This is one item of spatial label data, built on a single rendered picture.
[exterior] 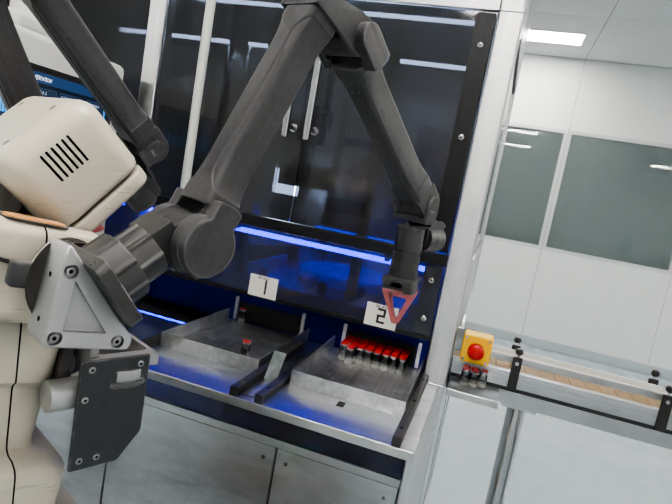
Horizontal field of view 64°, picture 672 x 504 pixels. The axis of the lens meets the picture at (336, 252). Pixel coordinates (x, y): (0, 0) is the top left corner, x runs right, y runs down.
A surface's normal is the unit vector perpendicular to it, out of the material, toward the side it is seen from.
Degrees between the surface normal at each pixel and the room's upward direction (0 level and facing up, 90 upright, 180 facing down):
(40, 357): 90
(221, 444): 90
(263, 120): 91
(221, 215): 93
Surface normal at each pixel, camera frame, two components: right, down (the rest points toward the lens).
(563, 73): -0.29, 0.07
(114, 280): 0.72, 0.22
